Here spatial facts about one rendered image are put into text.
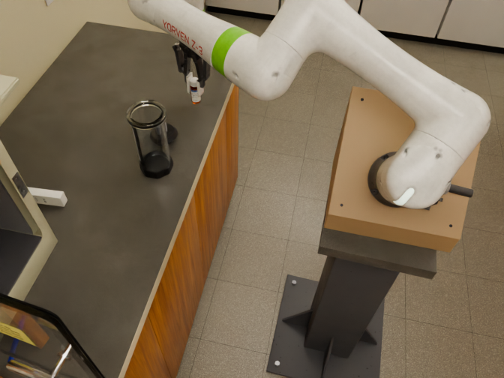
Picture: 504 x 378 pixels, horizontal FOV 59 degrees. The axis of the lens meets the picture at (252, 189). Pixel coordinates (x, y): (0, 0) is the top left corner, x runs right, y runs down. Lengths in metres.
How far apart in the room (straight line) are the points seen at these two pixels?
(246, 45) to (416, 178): 0.46
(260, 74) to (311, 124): 2.02
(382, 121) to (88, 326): 0.91
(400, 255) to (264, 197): 1.35
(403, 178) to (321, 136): 1.93
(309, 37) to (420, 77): 0.25
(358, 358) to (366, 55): 1.47
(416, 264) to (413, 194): 0.34
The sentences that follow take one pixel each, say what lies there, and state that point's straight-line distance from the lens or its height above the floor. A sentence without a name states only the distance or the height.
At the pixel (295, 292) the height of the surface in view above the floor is 0.01.
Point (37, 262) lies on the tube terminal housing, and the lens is 1.28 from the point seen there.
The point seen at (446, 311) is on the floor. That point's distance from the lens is 2.40.
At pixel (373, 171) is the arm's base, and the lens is 1.22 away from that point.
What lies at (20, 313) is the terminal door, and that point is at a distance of 0.75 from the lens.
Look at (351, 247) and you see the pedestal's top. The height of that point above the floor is 0.94.
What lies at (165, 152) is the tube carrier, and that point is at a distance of 1.35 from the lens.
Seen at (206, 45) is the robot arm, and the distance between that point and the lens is 1.08.
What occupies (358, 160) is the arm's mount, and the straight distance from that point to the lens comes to 1.24.
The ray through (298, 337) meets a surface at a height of 0.02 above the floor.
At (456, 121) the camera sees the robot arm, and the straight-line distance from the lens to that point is 1.04.
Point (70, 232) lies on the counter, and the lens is 1.35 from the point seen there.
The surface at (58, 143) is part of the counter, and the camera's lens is 1.59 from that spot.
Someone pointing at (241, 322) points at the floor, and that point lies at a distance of 2.16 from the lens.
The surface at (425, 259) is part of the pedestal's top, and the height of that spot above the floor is 0.94.
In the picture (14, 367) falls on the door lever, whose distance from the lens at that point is 0.91.
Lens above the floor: 2.00
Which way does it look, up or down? 51 degrees down
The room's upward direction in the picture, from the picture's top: 3 degrees clockwise
